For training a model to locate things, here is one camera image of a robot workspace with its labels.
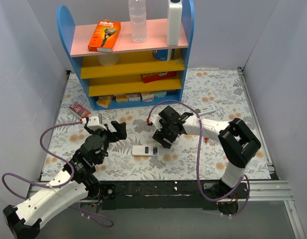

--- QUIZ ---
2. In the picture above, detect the red white remote control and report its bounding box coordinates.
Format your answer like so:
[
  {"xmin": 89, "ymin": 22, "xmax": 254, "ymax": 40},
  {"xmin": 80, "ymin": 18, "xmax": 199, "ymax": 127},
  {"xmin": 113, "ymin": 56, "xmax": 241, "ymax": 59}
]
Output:
[{"xmin": 132, "ymin": 145, "xmax": 158, "ymax": 156}]

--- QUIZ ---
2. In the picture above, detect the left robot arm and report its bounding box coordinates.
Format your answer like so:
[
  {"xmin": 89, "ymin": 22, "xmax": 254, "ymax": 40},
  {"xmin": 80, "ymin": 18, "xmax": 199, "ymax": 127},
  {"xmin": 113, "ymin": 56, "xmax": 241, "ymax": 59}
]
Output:
[{"xmin": 3, "ymin": 117, "xmax": 127, "ymax": 239}]

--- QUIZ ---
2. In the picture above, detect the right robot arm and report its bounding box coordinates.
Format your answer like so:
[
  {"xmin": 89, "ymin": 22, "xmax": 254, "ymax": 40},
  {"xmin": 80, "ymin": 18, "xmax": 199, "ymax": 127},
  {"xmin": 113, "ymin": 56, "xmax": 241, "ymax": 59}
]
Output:
[{"xmin": 147, "ymin": 106, "xmax": 261, "ymax": 198}]

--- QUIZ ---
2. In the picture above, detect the yellow small box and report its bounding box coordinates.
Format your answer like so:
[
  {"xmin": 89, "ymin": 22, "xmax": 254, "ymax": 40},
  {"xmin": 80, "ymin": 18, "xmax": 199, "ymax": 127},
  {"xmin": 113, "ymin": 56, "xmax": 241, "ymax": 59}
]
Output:
[{"xmin": 96, "ymin": 95, "xmax": 114, "ymax": 109}]

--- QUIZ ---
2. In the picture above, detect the light blue small box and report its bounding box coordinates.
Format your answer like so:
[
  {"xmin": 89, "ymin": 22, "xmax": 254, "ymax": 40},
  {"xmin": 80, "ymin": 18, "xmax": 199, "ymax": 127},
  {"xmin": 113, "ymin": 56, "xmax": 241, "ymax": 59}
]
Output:
[{"xmin": 154, "ymin": 91, "xmax": 167, "ymax": 98}]

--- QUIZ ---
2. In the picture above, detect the red toothpaste box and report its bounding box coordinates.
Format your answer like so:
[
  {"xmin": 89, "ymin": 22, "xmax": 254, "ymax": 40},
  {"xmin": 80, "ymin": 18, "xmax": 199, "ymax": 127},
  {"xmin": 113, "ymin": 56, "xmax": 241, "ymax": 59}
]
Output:
[{"xmin": 68, "ymin": 102, "xmax": 91, "ymax": 119}]

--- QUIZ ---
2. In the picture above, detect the red flat box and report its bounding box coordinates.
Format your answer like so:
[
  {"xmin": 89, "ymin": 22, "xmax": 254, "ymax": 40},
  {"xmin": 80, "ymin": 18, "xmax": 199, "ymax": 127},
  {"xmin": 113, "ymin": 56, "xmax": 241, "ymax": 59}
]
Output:
[{"xmin": 141, "ymin": 71, "xmax": 177, "ymax": 83}]

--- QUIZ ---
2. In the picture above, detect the blue wooden shelf unit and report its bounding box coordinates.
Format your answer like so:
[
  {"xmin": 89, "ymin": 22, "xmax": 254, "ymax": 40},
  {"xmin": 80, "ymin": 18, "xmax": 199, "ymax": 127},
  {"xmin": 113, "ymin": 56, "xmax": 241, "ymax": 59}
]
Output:
[{"xmin": 56, "ymin": 0, "xmax": 195, "ymax": 111}]

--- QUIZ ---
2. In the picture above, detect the floral table mat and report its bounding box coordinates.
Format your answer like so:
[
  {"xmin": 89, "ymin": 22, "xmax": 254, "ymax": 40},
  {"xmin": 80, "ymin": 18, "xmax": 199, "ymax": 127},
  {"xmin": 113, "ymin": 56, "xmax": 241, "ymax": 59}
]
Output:
[{"xmin": 40, "ymin": 69, "xmax": 258, "ymax": 181}]

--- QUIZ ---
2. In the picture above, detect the blue round tin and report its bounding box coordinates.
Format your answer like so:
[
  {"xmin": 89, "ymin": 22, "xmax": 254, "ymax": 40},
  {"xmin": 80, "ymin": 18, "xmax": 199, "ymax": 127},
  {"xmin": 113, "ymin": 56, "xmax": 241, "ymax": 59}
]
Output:
[{"xmin": 152, "ymin": 49, "xmax": 174, "ymax": 61}]

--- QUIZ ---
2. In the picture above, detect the orange razor box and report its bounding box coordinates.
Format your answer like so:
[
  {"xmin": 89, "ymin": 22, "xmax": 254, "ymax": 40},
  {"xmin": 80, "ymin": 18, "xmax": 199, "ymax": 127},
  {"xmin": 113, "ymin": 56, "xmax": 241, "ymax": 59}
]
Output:
[{"xmin": 88, "ymin": 20, "xmax": 121, "ymax": 53}]

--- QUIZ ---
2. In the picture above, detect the white plastic bottle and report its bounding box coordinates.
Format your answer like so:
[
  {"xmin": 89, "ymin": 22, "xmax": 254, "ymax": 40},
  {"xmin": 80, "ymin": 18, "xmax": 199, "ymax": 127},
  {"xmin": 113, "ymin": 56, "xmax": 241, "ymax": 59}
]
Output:
[{"xmin": 167, "ymin": 0, "xmax": 182, "ymax": 46}]

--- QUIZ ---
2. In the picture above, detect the clear plastic bottle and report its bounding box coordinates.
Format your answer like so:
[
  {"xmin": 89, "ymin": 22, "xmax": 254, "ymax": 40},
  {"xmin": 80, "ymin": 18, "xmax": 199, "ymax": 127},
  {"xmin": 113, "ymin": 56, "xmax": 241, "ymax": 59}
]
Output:
[{"xmin": 128, "ymin": 0, "xmax": 148, "ymax": 43}]

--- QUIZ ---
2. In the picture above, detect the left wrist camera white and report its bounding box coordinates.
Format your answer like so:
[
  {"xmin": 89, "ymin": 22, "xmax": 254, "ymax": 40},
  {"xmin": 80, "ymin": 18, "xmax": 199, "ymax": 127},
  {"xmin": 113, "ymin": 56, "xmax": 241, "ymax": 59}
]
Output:
[{"xmin": 81, "ymin": 113, "xmax": 107, "ymax": 131}]

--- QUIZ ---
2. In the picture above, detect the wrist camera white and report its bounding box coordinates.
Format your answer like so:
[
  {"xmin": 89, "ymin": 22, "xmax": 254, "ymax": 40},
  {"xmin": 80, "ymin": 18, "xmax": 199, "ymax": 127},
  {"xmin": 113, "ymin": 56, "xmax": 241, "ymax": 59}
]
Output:
[
  {"xmin": 81, "ymin": 113, "xmax": 107, "ymax": 131},
  {"xmin": 147, "ymin": 114, "xmax": 162, "ymax": 130}
]

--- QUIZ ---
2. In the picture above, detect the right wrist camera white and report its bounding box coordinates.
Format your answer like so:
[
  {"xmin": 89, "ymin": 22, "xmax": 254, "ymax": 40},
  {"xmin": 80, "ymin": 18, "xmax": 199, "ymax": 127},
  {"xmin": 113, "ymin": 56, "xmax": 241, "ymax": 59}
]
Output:
[{"xmin": 147, "ymin": 114, "xmax": 162, "ymax": 130}]

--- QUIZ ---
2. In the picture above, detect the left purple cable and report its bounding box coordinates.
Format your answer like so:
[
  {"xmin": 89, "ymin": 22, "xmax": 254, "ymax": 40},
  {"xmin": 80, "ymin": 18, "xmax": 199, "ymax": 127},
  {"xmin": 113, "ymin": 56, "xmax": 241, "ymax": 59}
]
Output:
[{"xmin": 1, "ymin": 120, "xmax": 114, "ymax": 228}]

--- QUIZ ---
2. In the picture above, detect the purple cable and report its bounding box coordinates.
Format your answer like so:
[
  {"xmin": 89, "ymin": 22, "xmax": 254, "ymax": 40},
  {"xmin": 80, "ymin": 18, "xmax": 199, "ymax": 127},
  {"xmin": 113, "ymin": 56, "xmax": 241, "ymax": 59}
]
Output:
[
  {"xmin": 1, "ymin": 120, "xmax": 114, "ymax": 228},
  {"xmin": 148, "ymin": 100, "xmax": 251, "ymax": 215}
]

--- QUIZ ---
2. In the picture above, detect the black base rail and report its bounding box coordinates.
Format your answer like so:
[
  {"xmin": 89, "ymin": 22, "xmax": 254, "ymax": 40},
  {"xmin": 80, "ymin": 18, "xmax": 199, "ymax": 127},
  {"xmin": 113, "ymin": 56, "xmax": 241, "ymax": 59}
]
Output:
[{"xmin": 88, "ymin": 179, "xmax": 239, "ymax": 215}]

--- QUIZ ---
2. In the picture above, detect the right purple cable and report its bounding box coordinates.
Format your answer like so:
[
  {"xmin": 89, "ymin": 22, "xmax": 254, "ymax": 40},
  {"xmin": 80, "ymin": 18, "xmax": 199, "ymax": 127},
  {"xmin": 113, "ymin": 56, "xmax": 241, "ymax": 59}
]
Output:
[{"xmin": 148, "ymin": 100, "xmax": 251, "ymax": 215}]

